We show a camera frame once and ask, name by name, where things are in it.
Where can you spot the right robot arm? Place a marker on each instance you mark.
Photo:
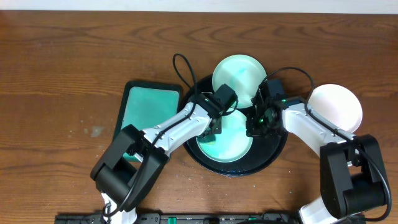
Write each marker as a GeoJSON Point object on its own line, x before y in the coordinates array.
{"type": "Point", "coordinates": [352, 174]}

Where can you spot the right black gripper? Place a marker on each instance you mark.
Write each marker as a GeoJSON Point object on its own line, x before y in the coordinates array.
{"type": "Point", "coordinates": [252, 130]}

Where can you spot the dark green sponge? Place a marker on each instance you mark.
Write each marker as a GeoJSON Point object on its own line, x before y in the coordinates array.
{"type": "Point", "coordinates": [208, 139]}

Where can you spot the white plate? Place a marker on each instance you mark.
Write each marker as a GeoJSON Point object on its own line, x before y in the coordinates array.
{"type": "Point", "coordinates": [338, 105]}

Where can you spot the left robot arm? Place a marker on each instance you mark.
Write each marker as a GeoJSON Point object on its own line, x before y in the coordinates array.
{"type": "Point", "coordinates": [132, 163]}

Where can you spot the mint green plate top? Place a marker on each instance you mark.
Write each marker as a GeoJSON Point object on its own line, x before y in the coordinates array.
{"type": "Point", "coordinates": [243, 74]}

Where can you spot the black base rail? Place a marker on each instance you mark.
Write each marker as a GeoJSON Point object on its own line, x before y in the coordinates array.
{"type": "Point", "coordinates": [155, 218]}

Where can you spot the round black tray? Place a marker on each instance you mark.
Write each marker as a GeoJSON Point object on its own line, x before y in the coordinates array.
{"type": "Point", "coordinates": [260, 155]}

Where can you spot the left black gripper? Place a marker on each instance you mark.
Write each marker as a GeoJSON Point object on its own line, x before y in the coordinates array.
{"type": "Point", "coordinates": [208, 132]}

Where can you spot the rectangular dark green tray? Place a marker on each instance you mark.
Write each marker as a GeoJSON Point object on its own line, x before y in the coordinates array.
{"type": "Point", "coordinates": [145, 104]}

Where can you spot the mint green plate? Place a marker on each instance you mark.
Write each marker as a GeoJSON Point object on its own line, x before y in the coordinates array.
{"type": "Point", "coordinates": [243, 74]}
{"type": "Point", "coordinates": [233, 143]}

